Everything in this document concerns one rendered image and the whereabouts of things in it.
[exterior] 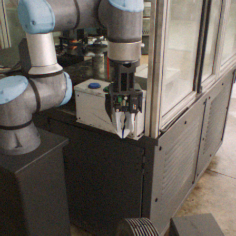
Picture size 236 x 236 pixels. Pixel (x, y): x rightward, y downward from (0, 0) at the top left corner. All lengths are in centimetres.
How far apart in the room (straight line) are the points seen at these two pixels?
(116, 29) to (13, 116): 49
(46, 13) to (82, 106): 58
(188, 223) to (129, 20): 41
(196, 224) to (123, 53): 39
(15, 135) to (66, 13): 50
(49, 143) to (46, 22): 54
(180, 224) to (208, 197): 164
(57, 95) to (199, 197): 129
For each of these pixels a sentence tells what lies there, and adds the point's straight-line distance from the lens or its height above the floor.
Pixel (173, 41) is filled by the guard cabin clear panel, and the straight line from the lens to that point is 111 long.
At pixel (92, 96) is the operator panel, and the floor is 87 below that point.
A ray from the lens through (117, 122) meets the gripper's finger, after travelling 76.
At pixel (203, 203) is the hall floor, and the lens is 200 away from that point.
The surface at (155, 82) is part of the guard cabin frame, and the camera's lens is 101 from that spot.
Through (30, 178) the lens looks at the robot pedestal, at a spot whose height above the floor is 68.
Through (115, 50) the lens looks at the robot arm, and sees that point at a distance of 66.
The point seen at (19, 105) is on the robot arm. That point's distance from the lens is 99.
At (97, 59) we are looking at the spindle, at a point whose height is 90.
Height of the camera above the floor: 129
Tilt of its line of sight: 27 degrees down
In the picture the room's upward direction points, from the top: straight up
